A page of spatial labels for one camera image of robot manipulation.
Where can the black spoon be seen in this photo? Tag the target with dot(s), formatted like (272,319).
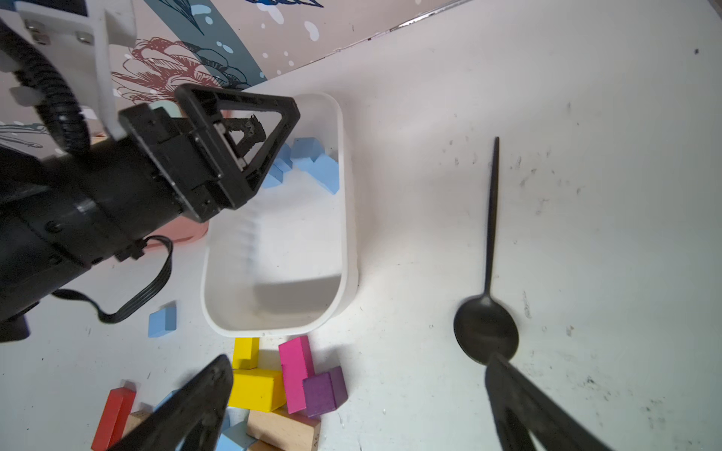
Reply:
(483,327)

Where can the magenta rectangular block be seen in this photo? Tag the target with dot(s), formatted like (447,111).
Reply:
(296,366)

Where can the natural wood block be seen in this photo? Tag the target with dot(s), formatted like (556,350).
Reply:
(284,430)

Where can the blue rectangular block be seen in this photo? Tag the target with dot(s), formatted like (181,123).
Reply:
(163,321)

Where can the pink plastic tray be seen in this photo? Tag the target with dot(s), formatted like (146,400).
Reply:
(183,231)

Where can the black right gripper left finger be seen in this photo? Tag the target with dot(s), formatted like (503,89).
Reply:
(192,418)

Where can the blue cube block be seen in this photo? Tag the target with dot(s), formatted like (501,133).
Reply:
(282,165)
(305,152)
(326,171)

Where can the red rectangular block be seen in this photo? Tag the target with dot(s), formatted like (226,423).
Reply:
(114,418)

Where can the yellow striped block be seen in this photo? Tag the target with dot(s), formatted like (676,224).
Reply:
(258,389)

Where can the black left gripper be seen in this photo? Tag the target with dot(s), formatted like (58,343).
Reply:
(218,157)

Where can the white rectangular plastic bin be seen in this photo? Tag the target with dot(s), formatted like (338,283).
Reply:
(286,263)

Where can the small yellow block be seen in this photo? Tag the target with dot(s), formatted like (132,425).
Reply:
(245,353)

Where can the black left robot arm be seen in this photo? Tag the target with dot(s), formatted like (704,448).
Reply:
(63,215)

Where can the purple cube block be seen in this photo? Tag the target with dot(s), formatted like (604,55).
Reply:
(325,392)

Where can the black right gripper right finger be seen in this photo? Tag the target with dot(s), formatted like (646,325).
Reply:
(524,415)

